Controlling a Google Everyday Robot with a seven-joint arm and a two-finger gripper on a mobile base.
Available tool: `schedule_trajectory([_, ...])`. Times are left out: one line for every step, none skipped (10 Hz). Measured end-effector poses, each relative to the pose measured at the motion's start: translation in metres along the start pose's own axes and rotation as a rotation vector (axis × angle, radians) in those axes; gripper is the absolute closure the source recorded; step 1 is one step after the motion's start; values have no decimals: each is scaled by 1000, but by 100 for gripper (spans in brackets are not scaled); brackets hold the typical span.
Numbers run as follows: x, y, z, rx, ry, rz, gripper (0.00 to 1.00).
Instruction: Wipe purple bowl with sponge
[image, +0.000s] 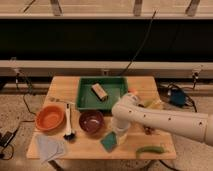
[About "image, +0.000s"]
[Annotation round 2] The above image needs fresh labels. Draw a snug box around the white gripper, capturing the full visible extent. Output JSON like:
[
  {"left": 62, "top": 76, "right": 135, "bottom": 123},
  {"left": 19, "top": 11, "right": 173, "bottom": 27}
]
[{"left": 112, "top": 118, "right": 130, "bottom": 145}]

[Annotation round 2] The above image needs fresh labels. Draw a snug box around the green sponge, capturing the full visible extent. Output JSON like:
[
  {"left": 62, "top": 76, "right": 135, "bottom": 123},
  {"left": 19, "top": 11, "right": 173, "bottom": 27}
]
[{"left": 101, "top": 132, "right": 117, "bottom": 152}]

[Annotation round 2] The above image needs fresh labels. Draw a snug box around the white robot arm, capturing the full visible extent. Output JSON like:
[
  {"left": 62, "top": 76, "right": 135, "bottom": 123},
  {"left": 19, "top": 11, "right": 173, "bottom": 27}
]
[{"left": 111, "top": 93, "right": 213, "bottom": 146}]

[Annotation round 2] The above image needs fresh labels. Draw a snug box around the purple bowl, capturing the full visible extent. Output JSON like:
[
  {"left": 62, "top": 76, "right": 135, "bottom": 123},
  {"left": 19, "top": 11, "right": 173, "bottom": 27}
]
[{"left": 79, "top": 110, "right": 104, "bottom": 135}]

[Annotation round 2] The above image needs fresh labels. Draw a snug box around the orange bowl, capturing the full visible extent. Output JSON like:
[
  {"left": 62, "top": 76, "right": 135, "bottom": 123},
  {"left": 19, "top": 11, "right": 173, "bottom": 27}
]
[{"left": 35, "top": 105, "right": 64, "bottom": 131}]

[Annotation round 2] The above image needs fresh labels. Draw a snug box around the bunch of red grapes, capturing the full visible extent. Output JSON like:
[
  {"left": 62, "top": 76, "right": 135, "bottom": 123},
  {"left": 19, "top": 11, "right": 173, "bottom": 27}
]
[{"left": 143, "top": 126, "right": 155, "bottom": 135}]

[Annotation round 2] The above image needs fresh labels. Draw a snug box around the wooden table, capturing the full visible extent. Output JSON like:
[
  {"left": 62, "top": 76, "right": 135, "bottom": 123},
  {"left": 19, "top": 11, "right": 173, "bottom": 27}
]
[{"left": 26, "top": 76, "right": 176, "bottom": 160}]

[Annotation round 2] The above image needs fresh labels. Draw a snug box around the orange fruit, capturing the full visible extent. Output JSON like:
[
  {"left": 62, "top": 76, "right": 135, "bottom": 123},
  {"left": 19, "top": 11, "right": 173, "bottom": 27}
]
[{"left": 129, "top": 88, "right": 138, "bottom": 95}]

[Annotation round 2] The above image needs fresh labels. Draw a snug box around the yellow green toy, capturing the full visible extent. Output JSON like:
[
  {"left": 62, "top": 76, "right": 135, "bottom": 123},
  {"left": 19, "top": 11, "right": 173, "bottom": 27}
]
[{"left": 144, "top": 99, "right": 163, "bottom": 109}]

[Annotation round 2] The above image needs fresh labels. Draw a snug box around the green cucumber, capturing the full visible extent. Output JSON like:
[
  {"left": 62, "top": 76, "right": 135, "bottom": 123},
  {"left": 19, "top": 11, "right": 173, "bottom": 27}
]
[{"left": 135, "top": 146, "right": 165, "bottom": 158}]

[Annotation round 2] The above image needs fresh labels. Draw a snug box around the green plastic tray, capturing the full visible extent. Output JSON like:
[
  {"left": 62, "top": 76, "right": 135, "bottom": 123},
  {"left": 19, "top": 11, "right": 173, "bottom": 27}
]
[{"left": 75, "top": 76, "right": 128, "bottom": 111}]

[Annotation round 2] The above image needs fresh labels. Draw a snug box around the wooden block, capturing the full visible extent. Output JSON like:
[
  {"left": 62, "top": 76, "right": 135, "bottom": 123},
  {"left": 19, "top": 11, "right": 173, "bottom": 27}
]
[{"left": 92, "top": 83, "right": 108, "bottom": 101}]

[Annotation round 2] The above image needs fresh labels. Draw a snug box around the blue power device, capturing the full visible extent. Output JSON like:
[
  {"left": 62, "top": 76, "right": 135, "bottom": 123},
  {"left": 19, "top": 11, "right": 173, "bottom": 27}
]
[{"left": 169, "top": 88, "right": 186, "bottom": 107}]

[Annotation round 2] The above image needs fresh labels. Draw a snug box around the grey cloth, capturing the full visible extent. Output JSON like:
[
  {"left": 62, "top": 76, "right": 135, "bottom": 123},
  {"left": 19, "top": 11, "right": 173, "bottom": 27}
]
[{"left": 35, "top": 135, "right": 66, "bottom": 163}]

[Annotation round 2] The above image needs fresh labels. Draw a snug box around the silver fork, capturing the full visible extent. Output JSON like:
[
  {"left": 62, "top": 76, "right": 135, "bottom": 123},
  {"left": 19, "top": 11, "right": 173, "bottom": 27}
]
[{"left": 48, "top": 97, "right": 75, "bottom": 105}]

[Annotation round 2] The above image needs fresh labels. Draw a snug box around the black floor cable left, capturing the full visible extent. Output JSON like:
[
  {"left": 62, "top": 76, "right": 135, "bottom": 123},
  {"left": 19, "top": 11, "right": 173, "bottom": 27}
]
[{"left": 0, "top": 71, "right": 37, "bottom": 162}]

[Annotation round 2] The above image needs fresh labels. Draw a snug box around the black hanging cable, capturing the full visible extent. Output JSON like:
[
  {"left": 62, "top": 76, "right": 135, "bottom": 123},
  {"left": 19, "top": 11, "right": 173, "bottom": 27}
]
[{"left": 119, "top": 10, "right": 157, "bottom": 77}]

